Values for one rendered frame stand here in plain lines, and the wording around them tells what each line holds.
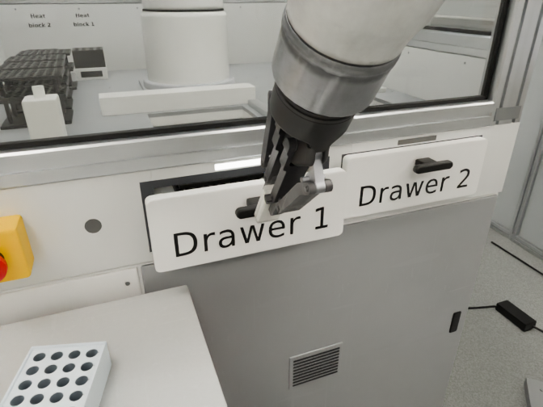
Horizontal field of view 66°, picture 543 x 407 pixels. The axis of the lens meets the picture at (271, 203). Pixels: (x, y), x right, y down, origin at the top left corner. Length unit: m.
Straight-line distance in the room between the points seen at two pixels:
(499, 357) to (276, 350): 1.09
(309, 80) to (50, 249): 0.45
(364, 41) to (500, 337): 1.67
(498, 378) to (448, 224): 0.90
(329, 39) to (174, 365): 0.41
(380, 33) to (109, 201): 0.44
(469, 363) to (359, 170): 1.15
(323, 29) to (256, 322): 0.60
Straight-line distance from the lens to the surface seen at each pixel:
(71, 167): 0.59
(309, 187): 0.38
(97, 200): 0.61
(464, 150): 0.83
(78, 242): 0.64
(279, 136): 0.42
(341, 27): 0.28
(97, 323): 0.64
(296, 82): 0.32
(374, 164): 0.71
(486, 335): 1.86
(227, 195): 0.57
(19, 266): 0.61
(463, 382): 1.66
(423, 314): 1.03
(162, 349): 0.58
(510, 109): 0.90
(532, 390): 1.68
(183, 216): 0.57
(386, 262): 0.86
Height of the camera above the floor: 1.16
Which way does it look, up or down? 26 degrees down
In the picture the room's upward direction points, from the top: straight up
